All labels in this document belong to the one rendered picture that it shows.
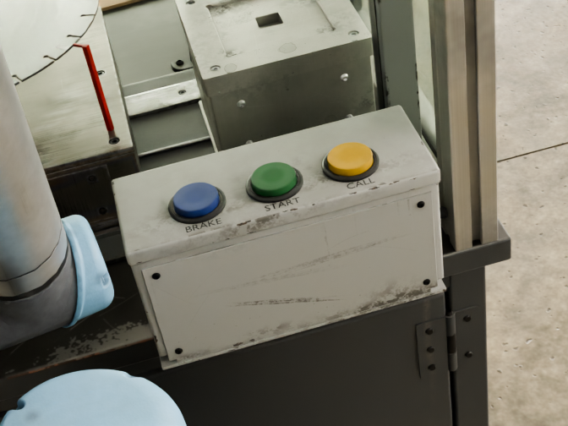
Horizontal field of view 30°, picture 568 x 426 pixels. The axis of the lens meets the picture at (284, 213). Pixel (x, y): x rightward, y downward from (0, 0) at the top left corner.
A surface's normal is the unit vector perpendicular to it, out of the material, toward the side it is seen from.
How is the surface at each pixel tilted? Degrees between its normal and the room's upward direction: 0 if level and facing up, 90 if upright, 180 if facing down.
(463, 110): 90
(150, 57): 0
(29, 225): 107
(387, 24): 90
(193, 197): 0
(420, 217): 90
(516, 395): 0
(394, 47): 90
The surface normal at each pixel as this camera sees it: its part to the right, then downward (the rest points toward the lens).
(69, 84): -0.14, -0.76
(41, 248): 0.76, 0.54
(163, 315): 0.24, 0.60
